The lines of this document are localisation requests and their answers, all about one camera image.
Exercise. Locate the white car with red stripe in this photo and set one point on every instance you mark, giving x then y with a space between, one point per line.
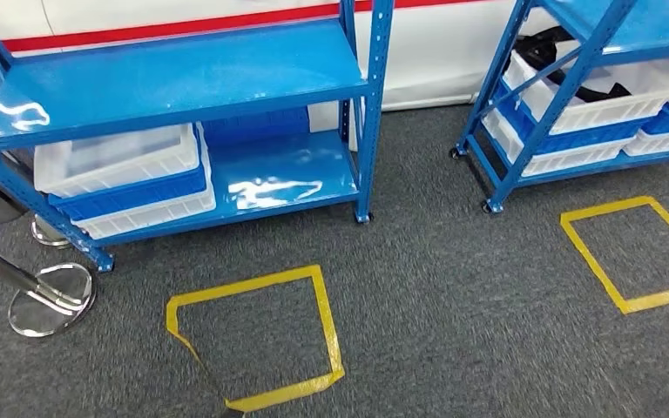
427 52

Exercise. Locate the black plastic part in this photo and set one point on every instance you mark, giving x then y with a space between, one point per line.
542 49

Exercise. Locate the blue wheeled shelf rack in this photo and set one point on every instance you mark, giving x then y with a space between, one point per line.
571 81

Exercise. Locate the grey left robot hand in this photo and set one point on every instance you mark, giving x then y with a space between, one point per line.
230 414

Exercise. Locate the grey round stanchion base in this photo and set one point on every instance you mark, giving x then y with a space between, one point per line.
0 209

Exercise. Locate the yellow floor tape marking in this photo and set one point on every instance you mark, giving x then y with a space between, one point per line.
594 259
323 311

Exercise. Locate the blue steel shelf rack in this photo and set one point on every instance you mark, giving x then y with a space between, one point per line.
167 75

